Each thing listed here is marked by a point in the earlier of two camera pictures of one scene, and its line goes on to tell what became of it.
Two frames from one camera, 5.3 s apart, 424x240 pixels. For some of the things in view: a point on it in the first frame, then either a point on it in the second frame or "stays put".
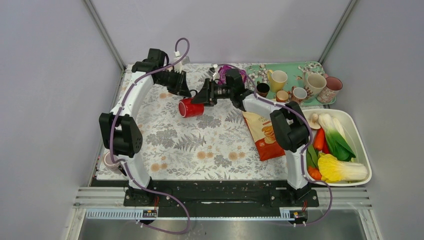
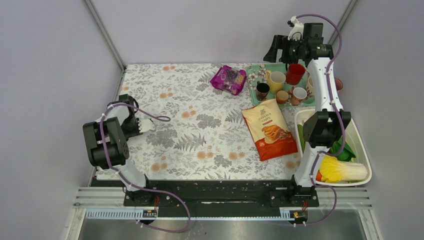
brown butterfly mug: x=262 y=89 stays put
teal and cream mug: x=314 y=84 stays put
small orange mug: x=282 y=96 stays put
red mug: x=187 y=109 → x=294 y=73
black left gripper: x=180 y=87 → x=135 y=132
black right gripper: x=207 y=95 → x=280 y=42
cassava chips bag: x=260 y=129 stays put
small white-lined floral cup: x=298 y=94 stays put
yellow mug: x=277 y=79 stays put
